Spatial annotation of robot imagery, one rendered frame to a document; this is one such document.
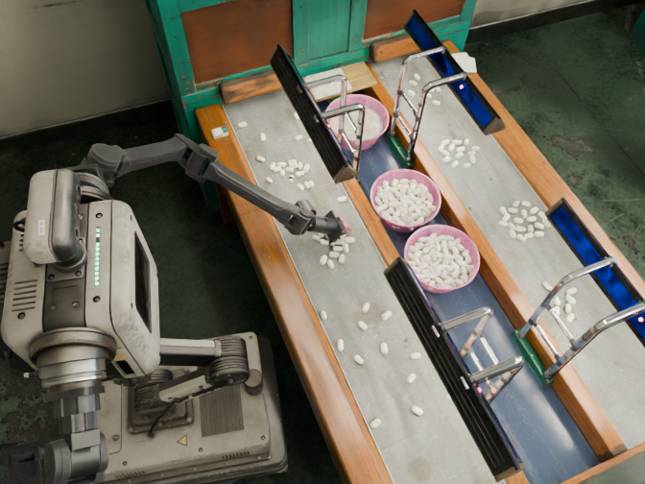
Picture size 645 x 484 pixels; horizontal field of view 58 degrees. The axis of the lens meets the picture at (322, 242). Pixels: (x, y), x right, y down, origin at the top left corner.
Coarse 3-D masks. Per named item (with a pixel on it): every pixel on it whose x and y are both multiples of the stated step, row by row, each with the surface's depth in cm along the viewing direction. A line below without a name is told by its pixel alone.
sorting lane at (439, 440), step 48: (240, 144) 233; (288, 144) 234; (288, 192) 221; (336, 192) 222; (288, 240) 210; (336, 288) 200; (384, 288) 200; (336, 336) 190; (384, 336) 190; (384, 384) 182; (432, 384) 182; (384, 432) 174; (432, 432) 174; (432, 480) 167; (480, 480) 167
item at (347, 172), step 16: (272, 64) 213; (288, 64) 205; (288, 80) 205; (288, 96) 205; (304, 96) 197; (304, 112) 197; (320, 112) 197; (304, 128) 198; (320, 128) 191; (320, 144) 190; (336, 144) 186; (336, 160) 184; (336, 176) 184; (352, 176) 186
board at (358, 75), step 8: (352, 64) 255; (360, 64) 255; (344, 72) 252; (352, 72) 252; (360, 72) 252; (368, 72) 252; (304, 80) 249; (352, 80) 250; (360, 80) 250; (368, 80) 250; (352, 88) 247; (360, 88) 248; (328, 96) 244; (336, 96) 246
